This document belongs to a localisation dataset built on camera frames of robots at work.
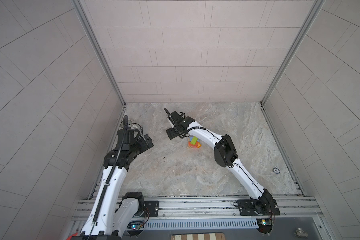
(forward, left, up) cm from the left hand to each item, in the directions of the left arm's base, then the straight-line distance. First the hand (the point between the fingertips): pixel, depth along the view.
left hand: (149, 140), depth 76 cm
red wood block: (+5, -26, -15) cm, 30 cm away
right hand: (+15, -10, -17) cm, 25 cm away
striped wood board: (-38, -31, -14) cm, 51 cm away
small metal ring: (-10, -70, -17) cm, 72 cm away
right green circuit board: (-34, -56, -17) cm, 68 cm away
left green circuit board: (-35, +3, -13) cm, 37 cm away
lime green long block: (+6, -24, -11) cm, 27 cm away
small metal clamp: (-37, -69, -14) cm, 80 cm away
